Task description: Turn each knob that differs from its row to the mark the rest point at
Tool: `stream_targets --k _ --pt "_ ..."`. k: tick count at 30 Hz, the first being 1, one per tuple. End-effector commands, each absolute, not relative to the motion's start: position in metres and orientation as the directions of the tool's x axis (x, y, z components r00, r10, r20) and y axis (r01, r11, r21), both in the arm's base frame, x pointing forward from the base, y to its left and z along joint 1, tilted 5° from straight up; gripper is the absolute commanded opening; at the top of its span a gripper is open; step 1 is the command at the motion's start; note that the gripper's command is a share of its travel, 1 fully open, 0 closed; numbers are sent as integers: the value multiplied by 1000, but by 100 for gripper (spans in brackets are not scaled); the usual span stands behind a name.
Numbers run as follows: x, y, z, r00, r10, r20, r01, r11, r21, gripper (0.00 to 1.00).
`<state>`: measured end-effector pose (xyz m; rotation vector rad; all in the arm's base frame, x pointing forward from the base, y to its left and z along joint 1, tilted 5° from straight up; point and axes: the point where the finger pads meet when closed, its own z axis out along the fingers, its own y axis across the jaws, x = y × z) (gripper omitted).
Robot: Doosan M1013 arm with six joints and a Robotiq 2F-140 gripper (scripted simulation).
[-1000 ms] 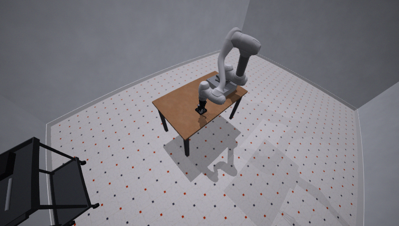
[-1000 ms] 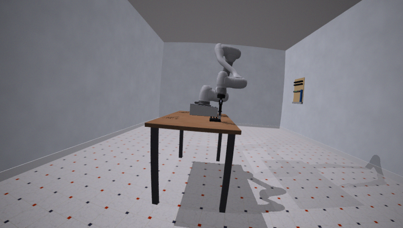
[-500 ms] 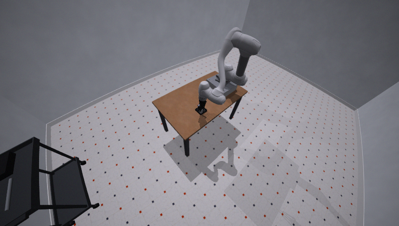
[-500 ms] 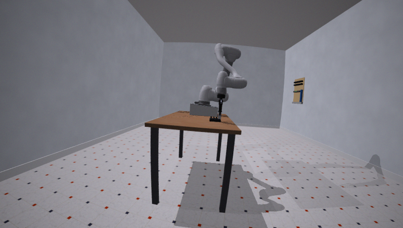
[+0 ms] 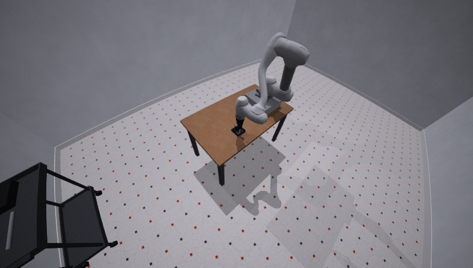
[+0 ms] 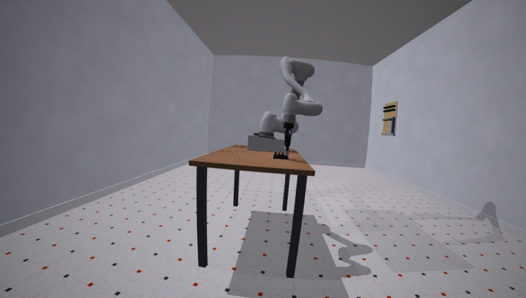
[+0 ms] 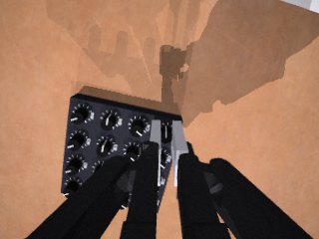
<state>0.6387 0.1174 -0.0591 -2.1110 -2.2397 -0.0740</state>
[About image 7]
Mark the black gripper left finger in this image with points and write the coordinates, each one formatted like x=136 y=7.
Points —
x=89 y=211

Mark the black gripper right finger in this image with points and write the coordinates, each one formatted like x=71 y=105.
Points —
x=245 y=210

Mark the black knob box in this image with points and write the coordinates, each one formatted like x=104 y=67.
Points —
x=103 y=127

